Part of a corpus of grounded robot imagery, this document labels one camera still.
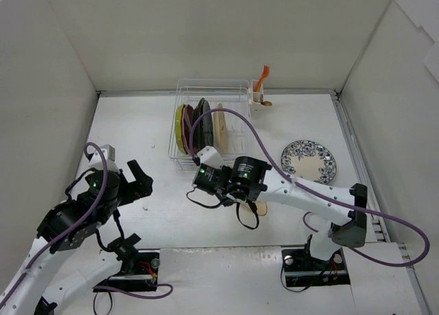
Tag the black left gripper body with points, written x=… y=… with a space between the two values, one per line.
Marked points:
x=129 y=188

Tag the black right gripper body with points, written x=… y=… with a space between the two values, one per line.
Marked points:
x=204 y=176

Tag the beige bird plate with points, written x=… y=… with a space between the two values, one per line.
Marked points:
x=220 y=131
x=262 y=208

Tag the dark teal plate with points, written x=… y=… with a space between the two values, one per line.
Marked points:
x=207 y=133

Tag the green polka dot plate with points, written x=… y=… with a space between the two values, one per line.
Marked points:
x=178 y=129

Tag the pink polka dot plate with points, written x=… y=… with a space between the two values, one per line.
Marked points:
x=187 y=121

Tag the black white patterned plate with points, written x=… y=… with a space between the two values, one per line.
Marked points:
x=309 y=160

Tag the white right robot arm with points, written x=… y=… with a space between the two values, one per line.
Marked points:
x=250 y=180

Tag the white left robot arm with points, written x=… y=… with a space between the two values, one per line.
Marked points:
x=68 y=224

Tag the white cutlery holder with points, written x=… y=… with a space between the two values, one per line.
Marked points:
x=256 y=96

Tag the wooden spoon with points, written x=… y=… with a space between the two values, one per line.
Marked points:
x=267 y=103

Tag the orange plastic fork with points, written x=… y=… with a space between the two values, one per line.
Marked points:
x=264 y=75

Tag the white wire dish rack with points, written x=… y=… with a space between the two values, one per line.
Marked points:
x=231 y=94

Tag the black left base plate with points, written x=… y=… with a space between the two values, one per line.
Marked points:
x=142 y=277

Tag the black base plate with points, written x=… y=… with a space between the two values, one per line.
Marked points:
x=300 y=271
x=142 y=277

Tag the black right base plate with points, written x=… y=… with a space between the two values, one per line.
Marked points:
x=300 y=271

